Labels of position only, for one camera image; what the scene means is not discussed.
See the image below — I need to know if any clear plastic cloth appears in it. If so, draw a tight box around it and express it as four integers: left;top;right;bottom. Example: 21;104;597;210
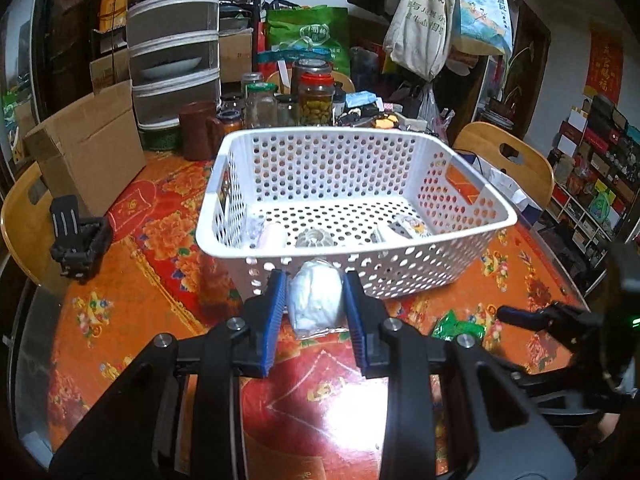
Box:
286;259;346;339

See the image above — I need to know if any white ribbed round object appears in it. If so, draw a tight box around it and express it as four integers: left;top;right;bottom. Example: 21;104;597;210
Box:
295;228;335;248

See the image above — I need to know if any yellow cartoon packet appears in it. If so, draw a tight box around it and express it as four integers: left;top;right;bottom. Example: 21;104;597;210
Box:
390;214;431;240

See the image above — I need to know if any small white cloth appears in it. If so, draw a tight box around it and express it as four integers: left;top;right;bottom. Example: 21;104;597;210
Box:
257;221;288;249

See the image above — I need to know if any person's left hand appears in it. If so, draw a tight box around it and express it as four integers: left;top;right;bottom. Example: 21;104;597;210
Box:
598;411;639;441

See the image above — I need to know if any green snack packet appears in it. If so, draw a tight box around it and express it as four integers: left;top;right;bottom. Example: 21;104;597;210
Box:
431;310;486;341

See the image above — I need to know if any white paper bag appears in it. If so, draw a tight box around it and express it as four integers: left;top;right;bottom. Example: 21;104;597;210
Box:
460;152;542;229

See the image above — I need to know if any right wooden chair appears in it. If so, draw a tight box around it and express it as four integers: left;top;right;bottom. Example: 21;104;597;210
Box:
454;122;555;209

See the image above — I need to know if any wooden chair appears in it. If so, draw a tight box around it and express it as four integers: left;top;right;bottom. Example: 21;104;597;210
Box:
454;122;555;209
1;162;53;285

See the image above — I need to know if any white shelf with goods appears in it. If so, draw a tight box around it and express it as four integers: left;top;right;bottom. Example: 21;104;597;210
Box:
540;94;639;296

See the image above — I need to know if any black phone stand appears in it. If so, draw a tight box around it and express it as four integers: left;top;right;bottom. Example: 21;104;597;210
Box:
50;195;114;282

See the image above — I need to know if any white perforated plastic basket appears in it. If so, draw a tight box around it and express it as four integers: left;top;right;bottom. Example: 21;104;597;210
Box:
195;127;518;299

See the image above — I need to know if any left wooden chair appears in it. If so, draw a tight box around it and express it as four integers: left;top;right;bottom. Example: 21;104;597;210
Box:
1;162;53;285

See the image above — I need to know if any cardboard box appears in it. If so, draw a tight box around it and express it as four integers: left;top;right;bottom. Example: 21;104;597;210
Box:
24;80;145;217

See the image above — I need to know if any brown ceramic mug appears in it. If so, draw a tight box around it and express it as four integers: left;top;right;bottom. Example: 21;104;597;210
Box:
179;101;220;162

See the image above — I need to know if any blue illustrated tote bag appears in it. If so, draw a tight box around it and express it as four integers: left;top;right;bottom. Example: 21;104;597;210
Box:
451;0;513;58

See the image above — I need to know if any beige canvas tote bag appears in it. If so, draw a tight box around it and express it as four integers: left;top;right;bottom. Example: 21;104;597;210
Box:
383;0;454;81

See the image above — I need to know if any red lid pickle jar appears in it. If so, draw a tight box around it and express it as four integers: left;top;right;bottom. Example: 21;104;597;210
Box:
297;72;334;126

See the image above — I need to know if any clear glass jar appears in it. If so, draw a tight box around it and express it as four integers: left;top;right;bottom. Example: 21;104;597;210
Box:
245;81;278;129

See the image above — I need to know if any green shopping bag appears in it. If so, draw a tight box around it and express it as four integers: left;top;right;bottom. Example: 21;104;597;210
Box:
266;6;350;76

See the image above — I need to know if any dark wooden cabinet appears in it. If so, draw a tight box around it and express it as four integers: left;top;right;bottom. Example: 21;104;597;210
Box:
1;0;127;181

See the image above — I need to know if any grey stacked drawer unit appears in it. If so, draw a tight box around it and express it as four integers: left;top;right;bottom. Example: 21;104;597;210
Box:
126;0;221;131

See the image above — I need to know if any red wall banner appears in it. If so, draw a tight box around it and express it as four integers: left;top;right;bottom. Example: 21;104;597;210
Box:
584;29;624;105

